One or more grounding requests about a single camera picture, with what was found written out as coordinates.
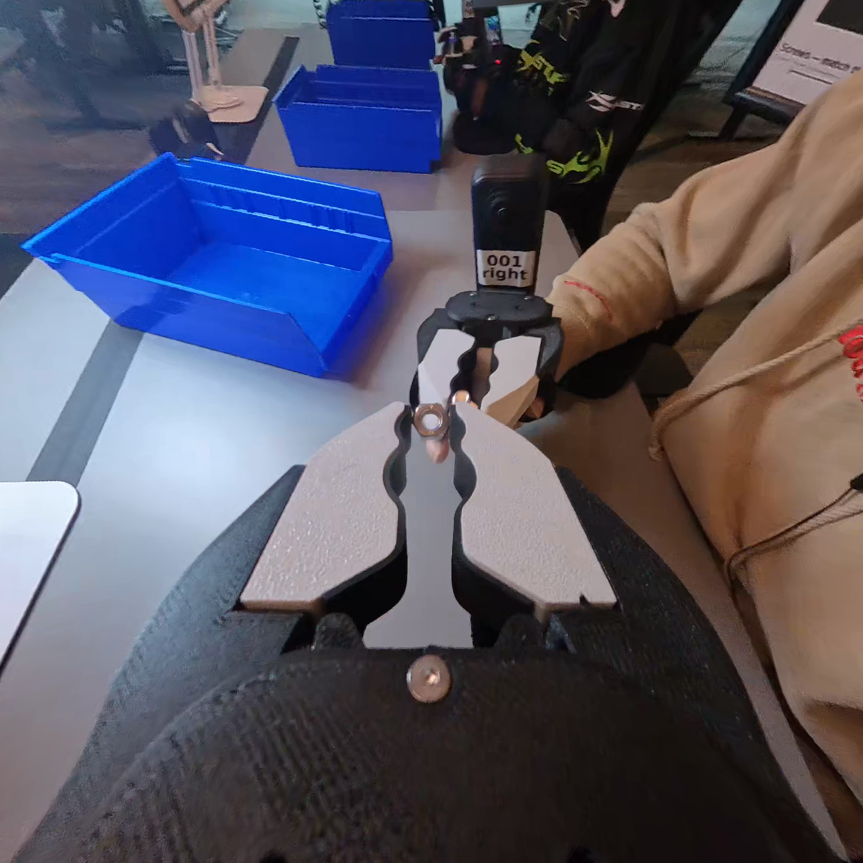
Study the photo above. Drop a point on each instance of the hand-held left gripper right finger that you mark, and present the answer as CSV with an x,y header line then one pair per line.
x,y
532,526

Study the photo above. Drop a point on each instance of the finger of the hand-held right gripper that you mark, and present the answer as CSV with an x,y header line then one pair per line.
x,y
438,364
519,367

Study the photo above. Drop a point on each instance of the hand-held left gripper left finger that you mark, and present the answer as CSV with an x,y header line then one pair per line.
x,y
330,519

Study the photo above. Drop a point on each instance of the silver hex nut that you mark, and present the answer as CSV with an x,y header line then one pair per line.
x,y
438,433

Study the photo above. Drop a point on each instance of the blue plastic bin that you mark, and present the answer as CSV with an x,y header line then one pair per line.
x,y
357,135
377,34
236,283

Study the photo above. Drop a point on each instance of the person's right forearm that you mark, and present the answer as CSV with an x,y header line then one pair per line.
x,y
627,296

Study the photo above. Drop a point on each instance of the person's right hand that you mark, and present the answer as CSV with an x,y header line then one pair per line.
x,y
438,452

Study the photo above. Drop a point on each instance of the cardboard instruction board stand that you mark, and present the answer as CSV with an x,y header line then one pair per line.
x,y
229,108

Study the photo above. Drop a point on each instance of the white instruction sign stand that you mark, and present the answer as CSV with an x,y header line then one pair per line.
x,y
27,539

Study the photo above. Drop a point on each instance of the small black device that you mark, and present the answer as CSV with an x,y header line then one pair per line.
x,y
182,131

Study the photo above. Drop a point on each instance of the framed marker poster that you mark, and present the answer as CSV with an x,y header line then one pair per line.
x,y
809,60

